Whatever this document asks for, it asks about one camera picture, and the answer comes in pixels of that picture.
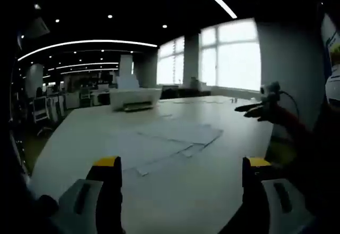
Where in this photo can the white mesh office chair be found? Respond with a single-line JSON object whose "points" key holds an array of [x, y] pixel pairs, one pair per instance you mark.
{"points": [[40, 110]]}

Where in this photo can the person's black shirt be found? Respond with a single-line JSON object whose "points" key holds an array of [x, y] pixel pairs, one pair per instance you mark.
{"points": [[326, 165]]}

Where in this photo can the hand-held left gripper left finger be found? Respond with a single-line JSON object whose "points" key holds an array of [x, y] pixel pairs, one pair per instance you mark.
{"points": [[69, 207]]}

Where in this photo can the white inkjet printer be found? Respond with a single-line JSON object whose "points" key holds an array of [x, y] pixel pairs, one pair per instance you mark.
{"points": [[132, 95]]}

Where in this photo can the white neck-worn device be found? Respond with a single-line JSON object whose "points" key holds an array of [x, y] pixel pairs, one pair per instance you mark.
{"points": [[333, 87]]}

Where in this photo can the ceiling air conditioner panel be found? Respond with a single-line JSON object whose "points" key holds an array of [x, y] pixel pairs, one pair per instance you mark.
{"points": [[38, 28]]}

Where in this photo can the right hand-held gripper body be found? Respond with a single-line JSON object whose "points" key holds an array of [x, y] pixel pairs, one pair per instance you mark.
{"points": [[271, 93]]}

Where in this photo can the blue white wall poster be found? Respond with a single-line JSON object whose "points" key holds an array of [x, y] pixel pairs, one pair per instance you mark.
{"points": [[330, 37]]}

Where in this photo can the white table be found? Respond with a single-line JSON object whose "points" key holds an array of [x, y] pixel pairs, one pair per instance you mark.
{"points": [[186, 204]]}

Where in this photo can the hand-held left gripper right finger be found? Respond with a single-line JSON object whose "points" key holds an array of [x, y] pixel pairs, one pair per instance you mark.
{"points": [[297, 212]]}

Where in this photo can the printer feed paper bundle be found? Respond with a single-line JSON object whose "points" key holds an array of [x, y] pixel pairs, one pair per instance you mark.
{"points": [[127, 82]]}

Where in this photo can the thin ceiling light strip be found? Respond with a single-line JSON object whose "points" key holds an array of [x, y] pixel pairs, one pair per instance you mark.
{"points": [[93, 41]]}

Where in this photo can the large bright window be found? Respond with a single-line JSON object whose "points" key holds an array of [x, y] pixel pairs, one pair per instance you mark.
{"points": [[233, 63], [170, 66]]}

